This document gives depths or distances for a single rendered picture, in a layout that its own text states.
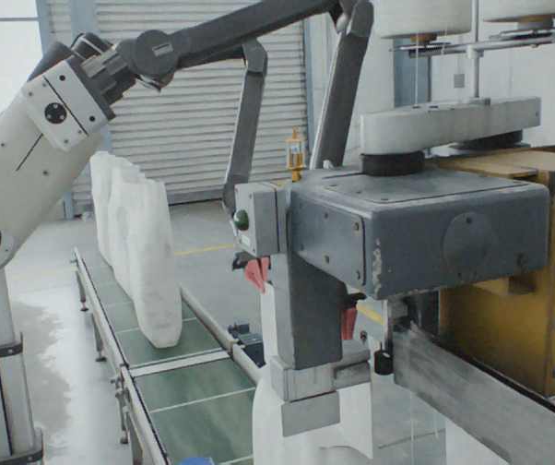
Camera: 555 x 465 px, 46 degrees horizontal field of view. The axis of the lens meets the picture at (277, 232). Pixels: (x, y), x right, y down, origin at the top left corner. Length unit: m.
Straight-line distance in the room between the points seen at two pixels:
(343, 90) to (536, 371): 0.59
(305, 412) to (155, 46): 0.65
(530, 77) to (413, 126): 7.26
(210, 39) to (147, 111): 7.24
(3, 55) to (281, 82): 3.45
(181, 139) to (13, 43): 2.23
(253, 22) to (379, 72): 8.47
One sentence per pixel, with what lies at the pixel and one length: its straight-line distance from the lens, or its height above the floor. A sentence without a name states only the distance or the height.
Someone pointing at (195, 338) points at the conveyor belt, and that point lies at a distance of 2.96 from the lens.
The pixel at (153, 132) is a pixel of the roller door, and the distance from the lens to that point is 8.45.
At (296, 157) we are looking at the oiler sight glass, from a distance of 0.90.
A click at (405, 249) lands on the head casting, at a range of 0.69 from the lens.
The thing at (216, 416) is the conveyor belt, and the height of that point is 0.38.
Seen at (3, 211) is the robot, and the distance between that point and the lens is 1.38.
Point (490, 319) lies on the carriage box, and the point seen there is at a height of 1.11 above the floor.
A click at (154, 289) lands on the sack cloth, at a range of 2.83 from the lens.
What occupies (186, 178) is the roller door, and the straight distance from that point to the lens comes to 8.58.
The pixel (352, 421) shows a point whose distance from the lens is 1.22.
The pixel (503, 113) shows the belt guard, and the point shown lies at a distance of 1.12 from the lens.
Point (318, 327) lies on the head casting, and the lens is 0.93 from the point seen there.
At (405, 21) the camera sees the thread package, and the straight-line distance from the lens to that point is 1.11.
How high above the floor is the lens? 1.46
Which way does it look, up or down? 13 degrees down
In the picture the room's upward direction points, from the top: 3 degrees counter-clockwise
